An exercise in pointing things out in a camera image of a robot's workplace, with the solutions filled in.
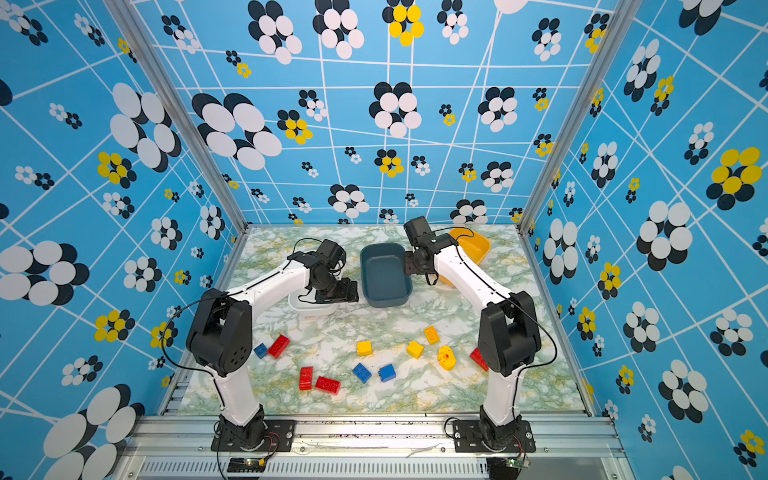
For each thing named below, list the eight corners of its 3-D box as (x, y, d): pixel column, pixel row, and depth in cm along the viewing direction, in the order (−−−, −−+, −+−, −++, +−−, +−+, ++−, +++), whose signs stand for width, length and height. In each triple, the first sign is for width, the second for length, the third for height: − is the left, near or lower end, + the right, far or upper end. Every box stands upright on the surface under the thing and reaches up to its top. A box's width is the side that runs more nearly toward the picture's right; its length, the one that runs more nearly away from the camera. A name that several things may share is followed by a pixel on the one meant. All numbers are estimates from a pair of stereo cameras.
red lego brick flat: (316, 389, 83) (314, 386, 80) (320, 378, 85) (318, 375, 82) (338, 395, 82) (336, 392, 79) (341, 384, 84) (340, 381, 81)
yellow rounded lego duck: (439, 370, 86) (440, 367, 84) (437, 350, 90) (438, 346, 87) (454, 370, 86) (456, 367, 84) (452, 350, 90) (453, 346, 87)
